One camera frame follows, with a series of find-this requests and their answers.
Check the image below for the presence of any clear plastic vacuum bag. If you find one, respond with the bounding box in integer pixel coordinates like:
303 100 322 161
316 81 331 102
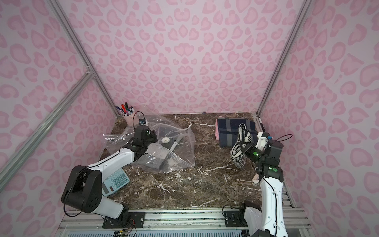
103 113 195 173

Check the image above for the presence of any black white houndstooth blanket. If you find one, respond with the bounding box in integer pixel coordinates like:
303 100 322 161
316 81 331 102
231 123 253 168

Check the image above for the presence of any dark blue striped blanket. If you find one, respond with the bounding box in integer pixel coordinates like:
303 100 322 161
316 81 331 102
218 118 258 147

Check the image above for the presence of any pink fluffy blanket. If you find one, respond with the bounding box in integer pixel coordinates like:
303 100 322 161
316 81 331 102
215 119 219 141

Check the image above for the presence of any grey white striped blanket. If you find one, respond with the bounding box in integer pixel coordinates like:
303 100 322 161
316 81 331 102
159 134 184 172

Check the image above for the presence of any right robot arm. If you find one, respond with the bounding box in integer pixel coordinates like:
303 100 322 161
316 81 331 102
243 138 288 237

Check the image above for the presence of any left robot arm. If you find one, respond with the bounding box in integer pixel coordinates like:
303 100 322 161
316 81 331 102
61 125 158 219

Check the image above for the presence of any pink pen holder cup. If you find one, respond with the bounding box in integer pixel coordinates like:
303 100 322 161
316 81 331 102
123 113 138 126

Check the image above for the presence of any pink stapler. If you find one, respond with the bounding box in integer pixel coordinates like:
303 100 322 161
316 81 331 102
252 174 259 184

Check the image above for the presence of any red marker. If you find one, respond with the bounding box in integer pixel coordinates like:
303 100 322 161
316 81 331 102
121 104 127 115

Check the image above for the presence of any teal calculator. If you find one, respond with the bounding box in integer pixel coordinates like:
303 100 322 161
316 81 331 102
102 168 130 197

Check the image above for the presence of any aluminium diagonal brace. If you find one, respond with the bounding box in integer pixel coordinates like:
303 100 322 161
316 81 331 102
1 70 93 191

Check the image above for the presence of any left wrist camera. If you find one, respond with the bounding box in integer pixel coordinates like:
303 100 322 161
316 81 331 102
138 118 148 125

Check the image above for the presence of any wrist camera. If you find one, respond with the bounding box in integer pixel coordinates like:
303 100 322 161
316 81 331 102
138 118 148 125
256 132 272 151

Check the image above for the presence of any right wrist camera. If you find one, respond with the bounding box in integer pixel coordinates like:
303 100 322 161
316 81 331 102
256 132 272 151

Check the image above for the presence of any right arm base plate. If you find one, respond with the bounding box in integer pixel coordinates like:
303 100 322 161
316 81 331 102
223 209 247 228

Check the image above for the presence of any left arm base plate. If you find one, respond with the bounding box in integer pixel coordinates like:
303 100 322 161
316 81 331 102
102 207 146 229

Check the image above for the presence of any aluminium front rail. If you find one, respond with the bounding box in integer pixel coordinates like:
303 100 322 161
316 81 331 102
54 207 314 237

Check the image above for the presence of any aluminium corner post right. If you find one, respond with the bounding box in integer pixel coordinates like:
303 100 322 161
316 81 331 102
256 0 314 116

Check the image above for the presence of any aluminium corner post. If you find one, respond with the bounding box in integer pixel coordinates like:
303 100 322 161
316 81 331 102
46 0 120 117
256 0 314 116

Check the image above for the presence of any aluminium corner post left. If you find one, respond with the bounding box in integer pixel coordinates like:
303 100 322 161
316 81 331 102
46 0 120 117

